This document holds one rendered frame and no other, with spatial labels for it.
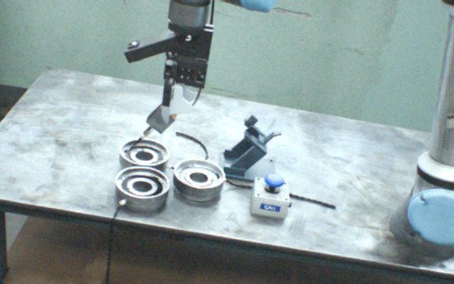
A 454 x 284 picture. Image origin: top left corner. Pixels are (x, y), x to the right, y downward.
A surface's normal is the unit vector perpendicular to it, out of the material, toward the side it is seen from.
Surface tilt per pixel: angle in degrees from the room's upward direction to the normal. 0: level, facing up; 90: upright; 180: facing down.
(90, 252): 0
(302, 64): 90
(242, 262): 0
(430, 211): 97
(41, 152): 0
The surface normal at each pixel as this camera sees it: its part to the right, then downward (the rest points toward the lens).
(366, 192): 0.16, -0.85
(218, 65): -0.06, 0.50
